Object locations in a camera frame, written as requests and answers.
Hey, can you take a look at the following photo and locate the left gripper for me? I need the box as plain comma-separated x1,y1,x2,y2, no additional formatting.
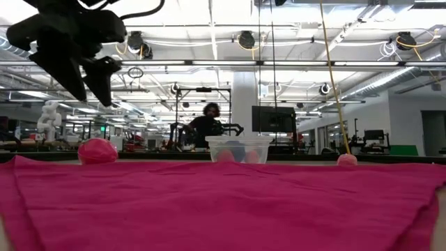
6,0,127,107

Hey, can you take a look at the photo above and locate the white building column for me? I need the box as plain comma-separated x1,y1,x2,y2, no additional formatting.
231,71,261,137

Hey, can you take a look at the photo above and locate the white coiled wire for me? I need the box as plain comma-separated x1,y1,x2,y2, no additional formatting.
378,41,397,61

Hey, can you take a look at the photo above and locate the person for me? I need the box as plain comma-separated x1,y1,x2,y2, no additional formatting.
184,102,224,151

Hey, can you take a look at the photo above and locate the silver ventilation duct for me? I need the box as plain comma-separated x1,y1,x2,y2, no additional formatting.
341,66,419,100

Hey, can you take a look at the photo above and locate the clear plastic tupperware container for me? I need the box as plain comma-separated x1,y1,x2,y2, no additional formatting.
204,135,275,164

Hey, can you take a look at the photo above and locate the toy strawberry with slim leaves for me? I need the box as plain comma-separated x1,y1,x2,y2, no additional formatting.
244,150,261,164

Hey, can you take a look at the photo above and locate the black metal stand frame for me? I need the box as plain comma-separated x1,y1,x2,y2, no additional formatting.
175,86,231,139

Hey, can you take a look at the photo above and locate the black table edge rail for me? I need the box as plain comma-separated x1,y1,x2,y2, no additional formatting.
0,150,446,165

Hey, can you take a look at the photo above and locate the blue toy blackberry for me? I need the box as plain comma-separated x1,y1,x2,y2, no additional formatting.
226,140,247,163

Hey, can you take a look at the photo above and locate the large red toy fruit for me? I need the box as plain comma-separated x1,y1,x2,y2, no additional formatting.
77,137,119,165

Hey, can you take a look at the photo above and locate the small black monitor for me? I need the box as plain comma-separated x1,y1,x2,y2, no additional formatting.
364,129,385,142

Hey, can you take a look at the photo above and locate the green board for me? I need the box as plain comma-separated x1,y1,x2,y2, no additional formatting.
389,144,419,157

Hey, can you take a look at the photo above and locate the thin black hanging cable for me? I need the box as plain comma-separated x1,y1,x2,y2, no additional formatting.
256,0,262,136
269,0,279,141

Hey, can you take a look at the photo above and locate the black computer monitor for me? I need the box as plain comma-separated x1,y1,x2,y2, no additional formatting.
251,105,298,134

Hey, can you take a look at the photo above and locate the yellow hanging cable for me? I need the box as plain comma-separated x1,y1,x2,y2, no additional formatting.
318,0,351,155

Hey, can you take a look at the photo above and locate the white robot figure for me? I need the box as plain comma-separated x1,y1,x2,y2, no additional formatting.
36,100,63,143

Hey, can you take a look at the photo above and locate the white cabinet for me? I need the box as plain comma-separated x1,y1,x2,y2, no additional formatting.
109,135,124,151

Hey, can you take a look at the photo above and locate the magenta cloth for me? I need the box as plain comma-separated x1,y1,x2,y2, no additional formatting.
0,155,446,251

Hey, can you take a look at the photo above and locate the dark door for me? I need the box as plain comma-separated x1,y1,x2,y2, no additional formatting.
421,110,446,157

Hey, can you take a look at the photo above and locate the small pink toy fruit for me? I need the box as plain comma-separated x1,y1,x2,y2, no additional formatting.
217,149,236,164
336,153,359,167

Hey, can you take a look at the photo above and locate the red machine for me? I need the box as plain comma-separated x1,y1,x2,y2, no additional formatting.
123,134,147,153

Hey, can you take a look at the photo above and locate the long ceiling light bar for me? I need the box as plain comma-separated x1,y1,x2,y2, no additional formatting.
0,59,446,67

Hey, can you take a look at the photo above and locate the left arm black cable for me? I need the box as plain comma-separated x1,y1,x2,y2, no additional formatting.
119,0,166,20

